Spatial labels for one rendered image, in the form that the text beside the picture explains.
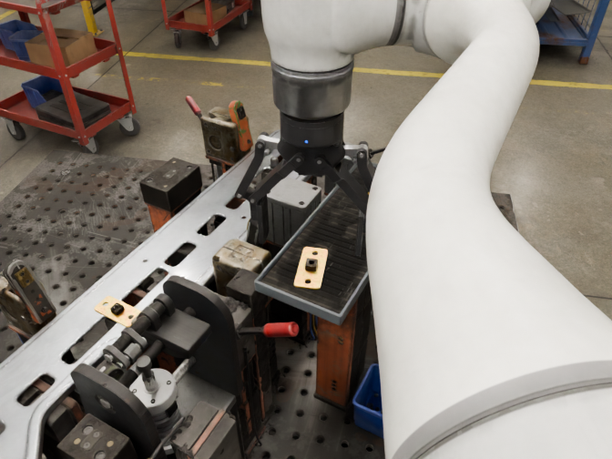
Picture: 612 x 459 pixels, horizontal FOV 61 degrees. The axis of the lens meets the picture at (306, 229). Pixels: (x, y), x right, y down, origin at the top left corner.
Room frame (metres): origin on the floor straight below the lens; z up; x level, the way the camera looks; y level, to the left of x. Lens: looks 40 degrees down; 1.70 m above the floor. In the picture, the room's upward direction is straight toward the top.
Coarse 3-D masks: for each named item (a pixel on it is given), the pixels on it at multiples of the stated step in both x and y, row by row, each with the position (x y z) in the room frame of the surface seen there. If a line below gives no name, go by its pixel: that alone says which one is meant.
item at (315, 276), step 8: (304, 248) 0.59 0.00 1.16; (312, 248) 0.59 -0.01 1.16; (304, 256) 0.57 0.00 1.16; (312, 256) 0.57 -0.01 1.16; (320, 256) 0.57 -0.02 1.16; (304, 264) 0.55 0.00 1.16; (312, 264) 0.54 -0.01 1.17; (320, 264) 0.55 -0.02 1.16; (304, 272) 0.54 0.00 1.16; (312, 272) 0.54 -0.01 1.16; (320, 272) 0.54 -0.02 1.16; (296, 280) 0.52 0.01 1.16; (304, 280) 0.52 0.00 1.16; (312, 280) 0.52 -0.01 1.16; (320, 280) 0.52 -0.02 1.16; (304, 288) 0.51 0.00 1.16; (312, 288) 0.51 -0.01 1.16
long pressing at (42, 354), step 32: (224, 192) 0.96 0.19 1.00; (192, 224) 0.84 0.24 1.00; (224, 224) 0.84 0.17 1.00; (128, 256) 0.75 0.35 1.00; (160, 256) 0.74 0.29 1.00; (192, 256) 0.74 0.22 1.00; (96, 288) 0.66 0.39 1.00; (128, 288) 0.66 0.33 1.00; (160, 288) 0.66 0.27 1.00; (64, 320) 0.58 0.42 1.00; (96, 320) 0.58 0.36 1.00; (32, 352) 0.51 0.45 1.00; (64, 352) 0.52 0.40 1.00; (96, 352) 0.51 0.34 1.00; (0, 384) 0.46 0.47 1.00; (64, 384) 0.45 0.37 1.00; (0, 416) 0.40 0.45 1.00; (32, 416) 0.40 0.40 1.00; (0, 448) 0.35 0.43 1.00; (32, 448) 0.35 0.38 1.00
